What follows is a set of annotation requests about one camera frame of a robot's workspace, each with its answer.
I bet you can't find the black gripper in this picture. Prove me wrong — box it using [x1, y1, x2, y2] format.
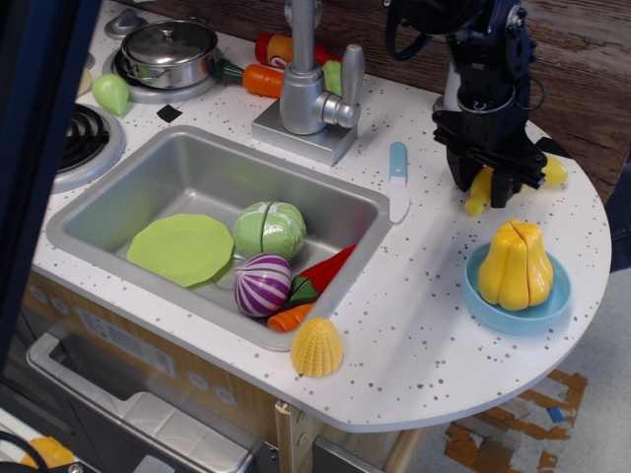
[432, 101, 547, 208]

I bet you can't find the yellow toy banana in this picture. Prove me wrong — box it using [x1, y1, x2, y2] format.
[464, 153, 569, 217]

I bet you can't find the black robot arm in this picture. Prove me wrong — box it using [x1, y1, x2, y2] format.
[386, 1, 547, 208]

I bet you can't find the green toy plate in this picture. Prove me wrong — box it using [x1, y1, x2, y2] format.
[127, 214, 234, 287]

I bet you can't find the grey vertical pole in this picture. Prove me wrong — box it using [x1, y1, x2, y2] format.
[433, 72, 459, 112]

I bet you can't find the blue white toy knife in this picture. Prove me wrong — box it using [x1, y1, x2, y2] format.
[389, 142, 410, 224]

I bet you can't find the yellow toy squash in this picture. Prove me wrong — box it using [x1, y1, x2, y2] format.
[478, 220, 554, 311]

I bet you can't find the light blue toy bowl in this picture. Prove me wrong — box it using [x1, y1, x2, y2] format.
[462, 243, 573, 335]

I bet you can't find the silver toy faucet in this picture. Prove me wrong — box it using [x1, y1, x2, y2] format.
[251, 0, 365, 166]

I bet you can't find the light green toy behind faucet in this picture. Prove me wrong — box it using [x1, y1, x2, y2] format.
[321, 60, 342, 97]

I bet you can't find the red toy chili pepper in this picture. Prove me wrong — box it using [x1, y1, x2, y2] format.
[287, 244, 356, 305]

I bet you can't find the green toy cabbage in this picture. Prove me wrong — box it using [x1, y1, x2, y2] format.
[233, 201, 307, 260]

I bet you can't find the yellow toy corn piece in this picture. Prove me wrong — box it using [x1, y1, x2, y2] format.
[290, 317, 344, 377]

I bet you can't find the red orange toy bottle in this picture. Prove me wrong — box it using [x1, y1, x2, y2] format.
[254, 32, 342, 68]

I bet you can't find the orange toy carrot in sink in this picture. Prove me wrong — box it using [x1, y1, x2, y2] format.
[267, 303, 315, 333]

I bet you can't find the purple toy onion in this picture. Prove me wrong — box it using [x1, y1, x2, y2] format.
[234, 252, 292, 317]

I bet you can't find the orange toy carrot on counter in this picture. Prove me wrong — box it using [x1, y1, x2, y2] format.
[216, 59, 284, 99]

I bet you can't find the silver sink basin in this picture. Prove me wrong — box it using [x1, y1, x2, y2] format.
[45, 126, 391, 351]

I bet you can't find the steel pot with lid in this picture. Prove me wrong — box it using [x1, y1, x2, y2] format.
[120, 20, 218, 90]

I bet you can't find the light green toy pear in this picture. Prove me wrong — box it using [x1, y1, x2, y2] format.
[92, 74, 129, 116]

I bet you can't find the front black stove burner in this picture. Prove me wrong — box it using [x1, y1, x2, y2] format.
[51, 103, 125, 194]

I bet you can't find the grey stove knob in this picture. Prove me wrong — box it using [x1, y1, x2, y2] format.
[105, 9, 148, 40]

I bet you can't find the yellow toy below counter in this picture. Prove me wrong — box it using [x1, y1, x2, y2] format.
[29, 437, 75, 469]

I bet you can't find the oven door with handle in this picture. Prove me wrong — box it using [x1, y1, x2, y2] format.
[1, 298, 279, 472]

